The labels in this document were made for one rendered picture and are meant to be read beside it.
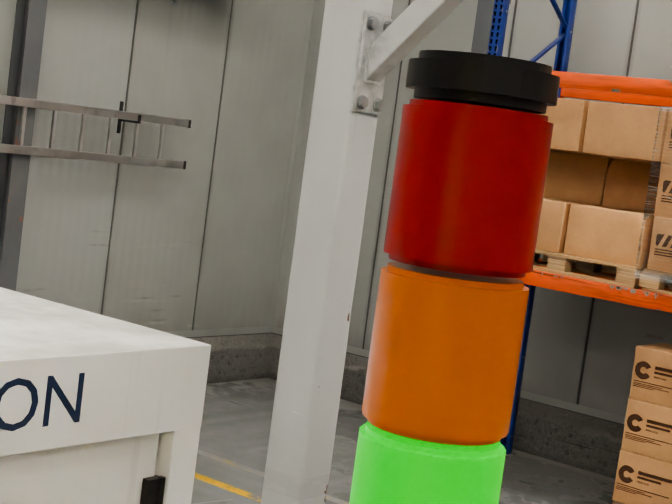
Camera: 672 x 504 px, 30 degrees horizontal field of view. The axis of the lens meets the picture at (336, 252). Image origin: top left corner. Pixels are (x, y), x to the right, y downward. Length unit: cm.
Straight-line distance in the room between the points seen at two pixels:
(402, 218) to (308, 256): 260
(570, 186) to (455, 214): 904
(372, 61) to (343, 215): 37
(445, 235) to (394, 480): 8
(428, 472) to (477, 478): 2
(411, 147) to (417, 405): 8
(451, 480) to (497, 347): 4
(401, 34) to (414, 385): 254
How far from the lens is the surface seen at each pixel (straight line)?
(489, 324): 40
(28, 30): 962
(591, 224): 882
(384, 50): 295
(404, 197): 40
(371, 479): 42
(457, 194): 39
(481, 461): 41
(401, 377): 40
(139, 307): 1087
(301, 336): 302
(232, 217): 1151
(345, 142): 295
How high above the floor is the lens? 231
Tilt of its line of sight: 5 degrees down
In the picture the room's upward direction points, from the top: 8 degrees clockwise
